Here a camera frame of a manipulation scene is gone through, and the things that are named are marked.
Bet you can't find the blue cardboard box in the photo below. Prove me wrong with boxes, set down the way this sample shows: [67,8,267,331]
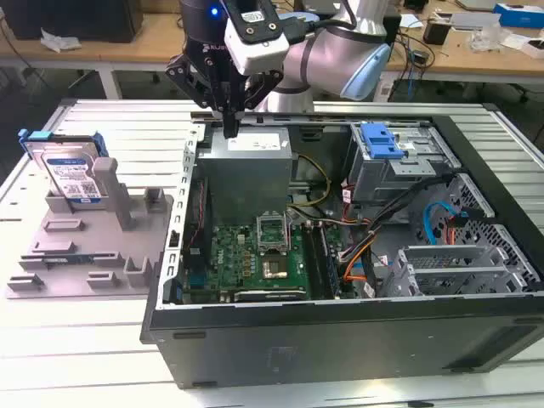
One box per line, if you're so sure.
[492,2,544,30]

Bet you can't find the grey parts rack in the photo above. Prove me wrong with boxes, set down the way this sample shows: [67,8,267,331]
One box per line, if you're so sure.
[4,156,176,301]

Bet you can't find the small black cube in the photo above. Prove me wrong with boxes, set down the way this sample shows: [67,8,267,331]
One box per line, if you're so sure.
[422,19,452,47]

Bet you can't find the red yellow power wire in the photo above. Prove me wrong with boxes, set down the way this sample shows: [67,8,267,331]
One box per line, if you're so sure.
[444,211,473,250]

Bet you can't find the grey drive cage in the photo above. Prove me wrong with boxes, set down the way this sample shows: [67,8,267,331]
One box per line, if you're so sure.
[346,121,462,205]

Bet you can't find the black PC case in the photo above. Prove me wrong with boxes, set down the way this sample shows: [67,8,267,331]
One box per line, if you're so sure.
[139,101,544,390]

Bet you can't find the black computer box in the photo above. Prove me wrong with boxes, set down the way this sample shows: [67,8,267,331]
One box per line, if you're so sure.
[2,0,145,44]

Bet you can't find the black camera cable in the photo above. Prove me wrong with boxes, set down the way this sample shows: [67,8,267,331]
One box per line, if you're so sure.
[280,12,341,43]

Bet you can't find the green RAM stick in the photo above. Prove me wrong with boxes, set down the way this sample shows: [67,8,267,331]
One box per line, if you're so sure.
[42,253,94,265]
[318,224,343,298]

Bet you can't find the grey metal disk bay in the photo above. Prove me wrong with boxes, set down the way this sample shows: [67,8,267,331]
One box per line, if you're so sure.
[380,244,533,298]

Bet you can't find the black camera bracket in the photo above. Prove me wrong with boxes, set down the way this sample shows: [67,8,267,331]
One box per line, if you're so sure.
[227,0,282,43]

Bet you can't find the wooden desk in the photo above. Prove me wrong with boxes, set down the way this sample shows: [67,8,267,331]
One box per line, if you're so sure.
[384,12,544,103]
[0,8,341,101]

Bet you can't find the blue plastic latch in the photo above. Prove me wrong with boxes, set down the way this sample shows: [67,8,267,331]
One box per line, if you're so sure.
[360,122,405,162]

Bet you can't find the grey power supply unit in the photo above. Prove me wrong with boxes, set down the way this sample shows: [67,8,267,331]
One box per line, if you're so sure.
[195,127,298,226]

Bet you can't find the hard disk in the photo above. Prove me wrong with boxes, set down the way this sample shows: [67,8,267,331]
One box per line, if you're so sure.
[17,130,107,205]

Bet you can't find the yellow black wire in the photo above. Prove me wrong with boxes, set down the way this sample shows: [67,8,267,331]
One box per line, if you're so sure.
[288,153,333,210]

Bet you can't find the clear plastic bags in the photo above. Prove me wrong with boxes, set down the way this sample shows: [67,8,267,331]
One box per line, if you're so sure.
[469,25,532,54]

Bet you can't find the blue data wire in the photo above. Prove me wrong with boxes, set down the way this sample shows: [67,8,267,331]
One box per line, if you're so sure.
[422,199,471,247]

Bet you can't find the green motherboard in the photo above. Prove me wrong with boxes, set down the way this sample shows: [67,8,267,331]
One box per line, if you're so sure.
[182,220,354,305]

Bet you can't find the black sleeved wire bundle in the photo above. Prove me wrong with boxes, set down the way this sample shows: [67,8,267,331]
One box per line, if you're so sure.
[364,172,497,239]

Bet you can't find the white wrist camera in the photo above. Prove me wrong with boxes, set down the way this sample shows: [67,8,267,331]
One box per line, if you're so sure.
[224,11,290,77]

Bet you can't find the black graphics card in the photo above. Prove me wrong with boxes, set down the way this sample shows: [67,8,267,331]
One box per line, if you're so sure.
[220,288,308,304]

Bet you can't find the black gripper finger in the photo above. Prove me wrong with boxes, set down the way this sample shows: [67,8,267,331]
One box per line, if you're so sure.
[230,70,285,139]
[164,54,233,139]

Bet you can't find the metal socket cover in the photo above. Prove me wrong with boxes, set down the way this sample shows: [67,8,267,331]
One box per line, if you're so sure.
[256,214,292,256]

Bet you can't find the crumpled clear plastic bag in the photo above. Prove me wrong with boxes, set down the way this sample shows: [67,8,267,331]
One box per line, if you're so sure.
[39,26,82,54]

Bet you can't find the orange wire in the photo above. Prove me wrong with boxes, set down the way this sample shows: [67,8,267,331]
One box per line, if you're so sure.
[339,229,377,284]

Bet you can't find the black RAM slot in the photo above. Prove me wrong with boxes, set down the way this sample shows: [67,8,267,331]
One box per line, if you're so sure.
[302,224,331,300]

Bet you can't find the metal locking lever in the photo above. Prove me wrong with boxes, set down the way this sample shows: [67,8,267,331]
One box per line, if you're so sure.
[286,207,296,256]

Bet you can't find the CPU socket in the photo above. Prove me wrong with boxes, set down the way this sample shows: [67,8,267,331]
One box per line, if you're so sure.
[261,252,295,282]

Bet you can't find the flat grey box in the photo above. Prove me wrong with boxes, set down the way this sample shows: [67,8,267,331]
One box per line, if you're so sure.
[450,11,502,31]

